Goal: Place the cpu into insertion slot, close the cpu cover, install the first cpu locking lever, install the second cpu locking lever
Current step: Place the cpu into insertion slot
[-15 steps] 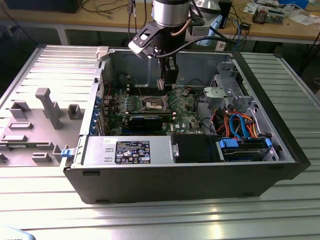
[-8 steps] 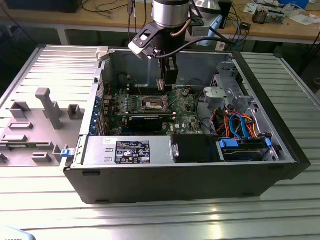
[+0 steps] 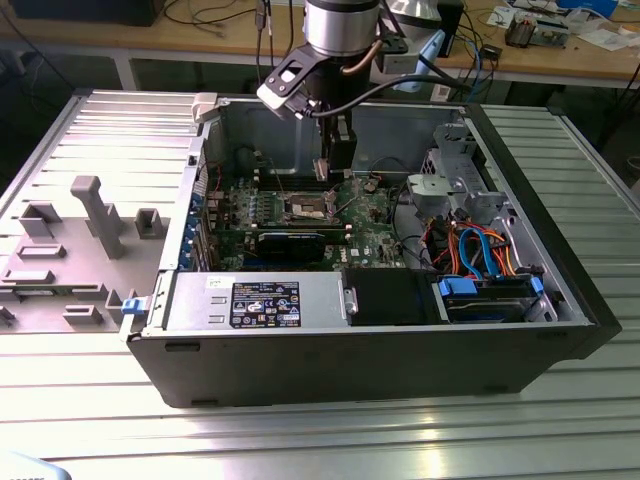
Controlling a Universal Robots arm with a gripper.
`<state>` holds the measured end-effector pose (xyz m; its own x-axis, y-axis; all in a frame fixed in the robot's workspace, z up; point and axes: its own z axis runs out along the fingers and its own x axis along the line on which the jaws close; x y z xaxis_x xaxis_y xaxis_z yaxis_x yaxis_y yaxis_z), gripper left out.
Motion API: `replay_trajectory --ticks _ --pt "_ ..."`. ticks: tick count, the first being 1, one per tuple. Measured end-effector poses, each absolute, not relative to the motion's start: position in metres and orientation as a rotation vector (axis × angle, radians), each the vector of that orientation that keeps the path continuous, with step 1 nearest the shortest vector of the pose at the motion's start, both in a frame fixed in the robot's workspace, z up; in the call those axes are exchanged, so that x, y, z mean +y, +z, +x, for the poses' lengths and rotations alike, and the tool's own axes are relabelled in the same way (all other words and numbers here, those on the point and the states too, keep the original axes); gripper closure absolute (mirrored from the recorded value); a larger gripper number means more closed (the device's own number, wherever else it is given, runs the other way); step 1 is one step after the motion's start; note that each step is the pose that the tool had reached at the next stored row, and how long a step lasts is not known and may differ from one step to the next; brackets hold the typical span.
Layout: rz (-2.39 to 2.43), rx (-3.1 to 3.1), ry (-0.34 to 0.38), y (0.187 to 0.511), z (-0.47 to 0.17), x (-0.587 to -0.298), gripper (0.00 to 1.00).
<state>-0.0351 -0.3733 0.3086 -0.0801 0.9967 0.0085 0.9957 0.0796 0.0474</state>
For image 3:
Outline green Dell motherboard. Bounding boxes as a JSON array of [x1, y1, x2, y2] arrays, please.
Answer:
[[209, 169, 409, 274]]

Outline CPU socket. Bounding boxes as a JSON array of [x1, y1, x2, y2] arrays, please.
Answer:
[[280, 188, 344, 224]]

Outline grey power supply unit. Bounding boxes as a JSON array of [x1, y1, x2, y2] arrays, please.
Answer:
[[142, 271, 351, 334]]

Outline black computer box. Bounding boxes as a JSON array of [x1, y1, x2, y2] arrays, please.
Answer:
[[9, 0, 161, 27]]

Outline black graphics card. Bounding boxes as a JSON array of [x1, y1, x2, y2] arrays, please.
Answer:
[[257, 230, 327, 262]]

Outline black PC case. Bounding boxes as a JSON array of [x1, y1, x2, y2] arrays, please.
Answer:
[[119, 89, 624, 411]]

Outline black and white wrist camera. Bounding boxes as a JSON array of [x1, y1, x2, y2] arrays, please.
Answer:
[[255, 43, 329, 121]]

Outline white rounded device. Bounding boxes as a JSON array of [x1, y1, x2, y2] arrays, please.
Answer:
[[0, 449, 71, 480]]

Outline wooden desk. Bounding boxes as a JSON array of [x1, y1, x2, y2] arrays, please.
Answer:
[[0, 0, 640, 91]]

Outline blue flat data cable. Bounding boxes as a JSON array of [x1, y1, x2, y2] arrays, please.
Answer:
[[458, 227, 504, 281]]

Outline white paper sheets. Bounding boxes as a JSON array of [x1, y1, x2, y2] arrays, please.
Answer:
[[574, 27, 639, 51]]

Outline grey parts rack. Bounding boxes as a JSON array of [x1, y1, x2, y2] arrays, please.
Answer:
[[0, 174, 176, 336]]

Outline short looped black cable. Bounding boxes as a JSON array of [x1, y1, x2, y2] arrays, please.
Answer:
[[232, 143, 262, 176]]

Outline perforated metal drive cage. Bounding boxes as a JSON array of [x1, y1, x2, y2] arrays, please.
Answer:
[[422, 122, 506, 216]]

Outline blue box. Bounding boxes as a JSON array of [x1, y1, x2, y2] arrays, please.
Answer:
[[557, 0, 621, 16]]

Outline thick black camera cable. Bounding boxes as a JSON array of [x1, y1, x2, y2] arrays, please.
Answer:
[[299, 72, 476, 120]]

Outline thin metal locking lever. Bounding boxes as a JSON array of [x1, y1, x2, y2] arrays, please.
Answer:
[[268, 157, 288, 199]]

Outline orange wire bundle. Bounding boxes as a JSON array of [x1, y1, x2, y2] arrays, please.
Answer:
[[429, 219, 516, 279]]

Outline grey electronic device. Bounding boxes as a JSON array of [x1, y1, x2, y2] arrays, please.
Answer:
[[504, 13, 571, 50]]

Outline grey metal bracket plate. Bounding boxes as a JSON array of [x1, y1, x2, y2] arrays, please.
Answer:
[[406, 173, 454, 214]]

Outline copper coloured hose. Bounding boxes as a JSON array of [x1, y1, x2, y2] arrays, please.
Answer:
[[342, 42, 382, 76]]

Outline black upright device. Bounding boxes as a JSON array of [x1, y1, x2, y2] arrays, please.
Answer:
[[438, 0, 466, 59]]

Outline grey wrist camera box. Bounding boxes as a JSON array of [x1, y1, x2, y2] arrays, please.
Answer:
[[382, 48, 420, 75]]

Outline hard disk in blue carrier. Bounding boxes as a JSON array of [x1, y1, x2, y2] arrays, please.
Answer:
[[434, 274, 546, 325]]

